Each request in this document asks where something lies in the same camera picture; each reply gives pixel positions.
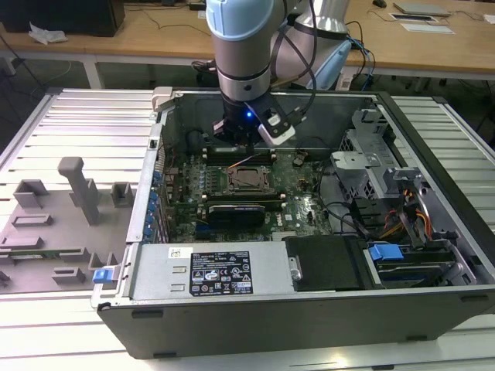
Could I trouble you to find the silver square CPU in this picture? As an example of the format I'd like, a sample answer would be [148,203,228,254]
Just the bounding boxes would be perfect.
[237,172,264,189]

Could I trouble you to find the metal socket cover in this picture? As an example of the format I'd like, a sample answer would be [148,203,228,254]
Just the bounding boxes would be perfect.
[230,168,272,193]

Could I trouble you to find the black RAM slot row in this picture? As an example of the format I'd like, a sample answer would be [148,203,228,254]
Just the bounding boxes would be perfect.
[203,148,276,166]
[199,194,288,210]

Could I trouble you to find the CPU socket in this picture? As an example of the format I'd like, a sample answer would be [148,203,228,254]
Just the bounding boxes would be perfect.
[227,166,278,195]

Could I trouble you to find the black drive bay cover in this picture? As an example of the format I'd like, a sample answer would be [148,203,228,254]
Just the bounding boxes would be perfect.
[284,235,368,293]

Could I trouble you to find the grey case latch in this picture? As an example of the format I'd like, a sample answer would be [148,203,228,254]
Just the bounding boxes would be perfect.
[152,87,173,113]

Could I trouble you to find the black graphics card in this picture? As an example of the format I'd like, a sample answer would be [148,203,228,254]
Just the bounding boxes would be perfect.
[208,203,267,229]

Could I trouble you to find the green motherboard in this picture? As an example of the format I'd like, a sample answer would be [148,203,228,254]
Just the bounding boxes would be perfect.
[166,150,333,244]

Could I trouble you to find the pale blue teach pendant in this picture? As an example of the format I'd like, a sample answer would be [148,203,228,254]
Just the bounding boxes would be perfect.
[307,38,353,90]

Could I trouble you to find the wooden desk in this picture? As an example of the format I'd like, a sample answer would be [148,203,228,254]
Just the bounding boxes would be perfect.
[0,0,495,80]

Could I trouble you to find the silver metal drive cage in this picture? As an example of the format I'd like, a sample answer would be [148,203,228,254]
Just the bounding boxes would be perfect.
[330,107,399,194]

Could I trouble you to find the silver power supply with label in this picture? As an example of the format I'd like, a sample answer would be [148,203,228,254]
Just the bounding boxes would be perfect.
[129,243,297,301]

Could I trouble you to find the blue disk carrier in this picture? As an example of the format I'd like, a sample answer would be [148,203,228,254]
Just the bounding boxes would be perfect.
[369,242,404,271]

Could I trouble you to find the grey parts rack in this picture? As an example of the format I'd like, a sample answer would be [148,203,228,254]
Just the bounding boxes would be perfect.
[0,156,136,294]

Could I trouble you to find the black open PC case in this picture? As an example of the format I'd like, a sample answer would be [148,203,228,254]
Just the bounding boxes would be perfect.
[90,87,495,360]

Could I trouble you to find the black computer box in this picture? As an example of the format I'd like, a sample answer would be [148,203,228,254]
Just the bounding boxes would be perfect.
[0,0,125,38]

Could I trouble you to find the crumpled white paper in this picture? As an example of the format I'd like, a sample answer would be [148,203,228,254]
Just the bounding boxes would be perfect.
[29,21,69,46]

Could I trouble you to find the grey flat keyboard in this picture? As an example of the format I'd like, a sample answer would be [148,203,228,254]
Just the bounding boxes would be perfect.
[393,2,452,17]

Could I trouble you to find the green RAM stick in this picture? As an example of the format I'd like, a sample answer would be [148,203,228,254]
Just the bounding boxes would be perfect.
[0,250,82,260]

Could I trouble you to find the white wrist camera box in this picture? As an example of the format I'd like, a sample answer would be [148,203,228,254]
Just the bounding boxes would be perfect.
[247,96,297,147]

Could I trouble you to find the black internal cable bundle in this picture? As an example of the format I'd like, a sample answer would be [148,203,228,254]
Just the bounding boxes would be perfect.
[319,165,372,237]

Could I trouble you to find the blue cable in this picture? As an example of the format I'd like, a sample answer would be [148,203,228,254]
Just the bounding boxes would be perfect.
[350,36,378,90]

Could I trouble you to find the orange and yellow wires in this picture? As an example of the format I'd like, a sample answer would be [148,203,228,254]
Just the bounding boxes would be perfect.
[381,189,432,239]

